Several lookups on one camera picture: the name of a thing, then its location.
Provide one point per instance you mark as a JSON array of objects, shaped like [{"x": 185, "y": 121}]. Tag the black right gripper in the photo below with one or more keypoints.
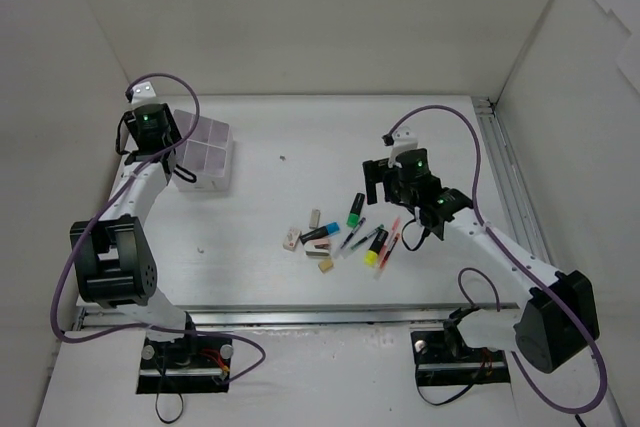
[{"x": 379, "y": 170}]

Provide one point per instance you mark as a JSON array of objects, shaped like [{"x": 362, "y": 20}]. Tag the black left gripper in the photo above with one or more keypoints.
[{"x": 133, "y": 128}]

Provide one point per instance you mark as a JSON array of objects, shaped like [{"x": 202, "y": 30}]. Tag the teal cap pen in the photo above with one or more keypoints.
[{"x": 366, "y": 238}]

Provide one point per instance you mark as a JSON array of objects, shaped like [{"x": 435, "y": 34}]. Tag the purple cap pen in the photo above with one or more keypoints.
[{"x": 352, "y": 233}]

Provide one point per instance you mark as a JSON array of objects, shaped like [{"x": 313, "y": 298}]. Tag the yellow cap black highlighter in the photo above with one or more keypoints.
[{"x": 376, "y": 246}]

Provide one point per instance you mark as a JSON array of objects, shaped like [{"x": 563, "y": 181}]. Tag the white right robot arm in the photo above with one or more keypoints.
[{"x": 556, "y": 315}]

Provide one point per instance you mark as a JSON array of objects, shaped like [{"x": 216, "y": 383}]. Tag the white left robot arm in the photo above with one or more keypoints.
[{"x": 114, "y": 264}]

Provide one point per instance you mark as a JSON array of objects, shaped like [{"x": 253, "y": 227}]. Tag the pink pen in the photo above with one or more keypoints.
[{"x": 393, "y": 231}]

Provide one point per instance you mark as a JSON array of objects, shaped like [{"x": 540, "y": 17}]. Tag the white compartment organizer box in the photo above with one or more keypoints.
[{"x": 207, "y": 154}]

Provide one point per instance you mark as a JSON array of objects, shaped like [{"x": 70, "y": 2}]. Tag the red orange pen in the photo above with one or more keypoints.
[{"x": 388, "y": 251}]

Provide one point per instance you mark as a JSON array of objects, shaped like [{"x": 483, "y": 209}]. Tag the beige long eraser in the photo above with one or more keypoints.
[{"x": 314, "y": 218}]

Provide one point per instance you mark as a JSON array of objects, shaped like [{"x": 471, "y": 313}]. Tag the pink black eraser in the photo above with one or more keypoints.
[{"x": 318, "y": 248}]

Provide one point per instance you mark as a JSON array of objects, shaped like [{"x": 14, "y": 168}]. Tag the small tan eraser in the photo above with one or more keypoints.
[{"x": 326, "y": 265}]

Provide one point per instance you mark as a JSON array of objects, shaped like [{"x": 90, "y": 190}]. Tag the white eraser red label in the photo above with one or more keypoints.
[{"x": 292, "y": 239}]

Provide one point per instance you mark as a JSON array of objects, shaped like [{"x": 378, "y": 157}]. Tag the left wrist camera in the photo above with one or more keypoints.
[{"x": 140, "y": 93}]

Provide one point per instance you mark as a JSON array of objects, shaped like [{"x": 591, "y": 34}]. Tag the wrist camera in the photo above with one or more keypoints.
[
  {"x": 401, "y": 140},
  {"x": 140, "y": 93}
]

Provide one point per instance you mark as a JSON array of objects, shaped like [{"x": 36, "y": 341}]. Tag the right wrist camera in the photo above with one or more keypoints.
[{"x": 401, "y": 140}]

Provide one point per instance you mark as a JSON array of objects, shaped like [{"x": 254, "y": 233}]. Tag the aluminium rail right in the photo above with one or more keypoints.
[{"x": 521, "y": 219}]

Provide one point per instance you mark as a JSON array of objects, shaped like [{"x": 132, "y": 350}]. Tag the aluminium rail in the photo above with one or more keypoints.
[
  {"x": 297, "y": 316},
  {"x": 521, "y": 219}
]

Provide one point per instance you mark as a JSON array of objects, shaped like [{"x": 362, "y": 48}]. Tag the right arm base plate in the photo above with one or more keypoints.
[{"x": 437, "y": 366}]

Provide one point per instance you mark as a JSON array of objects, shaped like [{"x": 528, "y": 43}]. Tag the aluminium rail front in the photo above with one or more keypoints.
[{"x": 297, "y": 316}]

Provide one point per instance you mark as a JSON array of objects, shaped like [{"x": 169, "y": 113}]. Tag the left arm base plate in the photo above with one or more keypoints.
[{"x": 185, "y": 366}]

